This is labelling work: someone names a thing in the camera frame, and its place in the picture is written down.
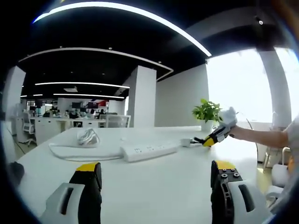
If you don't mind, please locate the white desk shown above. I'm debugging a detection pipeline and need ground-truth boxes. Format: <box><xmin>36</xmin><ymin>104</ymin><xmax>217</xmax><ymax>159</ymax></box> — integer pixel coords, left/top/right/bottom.
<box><xmin>14</xmin><ymin>126</ymin><xmax>269</xmax><ymax>224</ymax></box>

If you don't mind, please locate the white charger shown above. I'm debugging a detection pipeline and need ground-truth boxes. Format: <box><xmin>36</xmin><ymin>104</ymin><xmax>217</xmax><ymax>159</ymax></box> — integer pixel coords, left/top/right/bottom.
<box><xmin>180</xmin><ymin>138</ymin><xmax>194</xmax><ymax>148</ymax></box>

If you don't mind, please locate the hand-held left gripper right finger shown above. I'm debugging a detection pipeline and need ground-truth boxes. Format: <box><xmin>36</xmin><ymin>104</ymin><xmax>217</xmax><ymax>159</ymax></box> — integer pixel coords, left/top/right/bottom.
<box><xmin>211</xmin><ymin>160</ymin><xmax>274</xmax><ymax>224</ymax></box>

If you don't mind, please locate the white office chair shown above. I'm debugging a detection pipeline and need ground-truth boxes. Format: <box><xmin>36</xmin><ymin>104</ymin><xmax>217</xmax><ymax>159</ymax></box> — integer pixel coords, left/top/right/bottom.
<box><xmin>21</xmin><ymin>111</ymin><xmax>37</xmax><ymax>147</ymax></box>

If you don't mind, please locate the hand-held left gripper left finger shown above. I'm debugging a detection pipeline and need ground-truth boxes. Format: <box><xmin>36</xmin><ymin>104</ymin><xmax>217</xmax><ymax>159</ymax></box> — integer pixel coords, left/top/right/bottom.
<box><xmin>39</xmin><ymin>161</ymin><xmax>103</xmax><ymax>224</ymax></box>

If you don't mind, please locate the row of white office desks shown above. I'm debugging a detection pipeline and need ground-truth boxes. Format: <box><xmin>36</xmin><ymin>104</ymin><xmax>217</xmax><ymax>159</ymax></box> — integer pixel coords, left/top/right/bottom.
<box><xmin>30</xmin><ymin>114</ymin><xmax>131</xmax><ymax>145</ymax></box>

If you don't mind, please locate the white power strip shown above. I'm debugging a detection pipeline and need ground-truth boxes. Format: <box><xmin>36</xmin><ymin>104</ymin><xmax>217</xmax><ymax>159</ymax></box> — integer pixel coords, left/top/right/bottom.
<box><xmin>120</xmin><ymin>142</ymin><xmax>178</xmax><ymax>163</ymax></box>

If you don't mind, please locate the black computer mouse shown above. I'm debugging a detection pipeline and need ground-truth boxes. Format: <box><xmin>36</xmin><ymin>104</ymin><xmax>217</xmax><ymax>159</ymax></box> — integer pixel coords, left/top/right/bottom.
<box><xmin>8</xmin><ymin>161</ymin><xmax>25</xmax><ymax>185</ymax></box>

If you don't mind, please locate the green potted plant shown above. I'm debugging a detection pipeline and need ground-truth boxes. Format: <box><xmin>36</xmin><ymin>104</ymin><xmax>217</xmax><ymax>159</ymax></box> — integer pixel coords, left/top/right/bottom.
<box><xmin>192</xmin><ymin>98</ymin><xmax>224</xmax><ymax>132</ymax></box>

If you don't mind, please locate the person's right hand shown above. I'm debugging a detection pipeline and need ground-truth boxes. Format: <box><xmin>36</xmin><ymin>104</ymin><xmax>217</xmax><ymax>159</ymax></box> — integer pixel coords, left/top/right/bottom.
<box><xmin>229</xmin><ymin>126</ymin><xmax>242</xmax><ymax>139</ymax></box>

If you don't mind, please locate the long curved ceiling light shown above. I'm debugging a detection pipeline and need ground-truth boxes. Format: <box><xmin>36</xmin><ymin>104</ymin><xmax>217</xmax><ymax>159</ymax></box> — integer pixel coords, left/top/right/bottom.
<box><xmin>32</xmin><ymin>1</ymin><xmax>213</xmax><ymax>57</ymax></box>

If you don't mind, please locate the white power strip cable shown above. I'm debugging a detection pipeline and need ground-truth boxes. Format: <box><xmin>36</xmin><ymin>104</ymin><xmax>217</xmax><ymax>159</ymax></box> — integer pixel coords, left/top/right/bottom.
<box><xmin>48</xmin><ymin>127</ymin><xmax>124</xmax><ymax>162</ymax></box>

